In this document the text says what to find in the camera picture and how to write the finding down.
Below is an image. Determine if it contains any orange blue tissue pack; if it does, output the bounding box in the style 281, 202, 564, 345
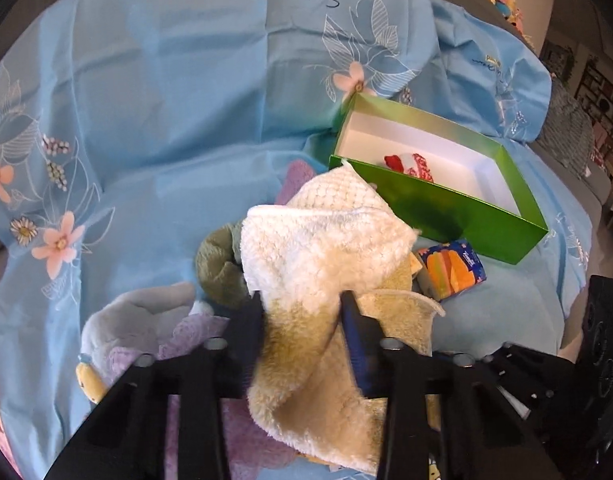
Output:
416, 240, 486, 301

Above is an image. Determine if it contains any grey sofa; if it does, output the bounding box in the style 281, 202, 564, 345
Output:
0, 0, 613, 261

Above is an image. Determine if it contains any green cardboard box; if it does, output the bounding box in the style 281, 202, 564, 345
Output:
329, 93, 548, 264

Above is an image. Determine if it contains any red white small pouch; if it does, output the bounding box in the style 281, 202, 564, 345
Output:
383, 153, 433, 182

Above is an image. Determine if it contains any light blue plush toy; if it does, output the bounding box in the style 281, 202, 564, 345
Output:
75, 282, 213, 404

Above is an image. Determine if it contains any cream white towel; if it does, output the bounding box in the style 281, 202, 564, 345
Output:
240, 164, 442, 474

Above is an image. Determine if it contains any grey knit cushion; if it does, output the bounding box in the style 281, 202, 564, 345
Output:
533, 75, 610, 190

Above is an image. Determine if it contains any dark wall shelf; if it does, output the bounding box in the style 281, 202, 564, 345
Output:
538, 39, 613, 172

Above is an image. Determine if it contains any light blue floral sheet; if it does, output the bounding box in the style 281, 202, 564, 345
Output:
0, 0, 592, 479

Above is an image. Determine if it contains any olive green scrunchie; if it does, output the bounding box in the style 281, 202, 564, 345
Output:
195, 221, 248, 309

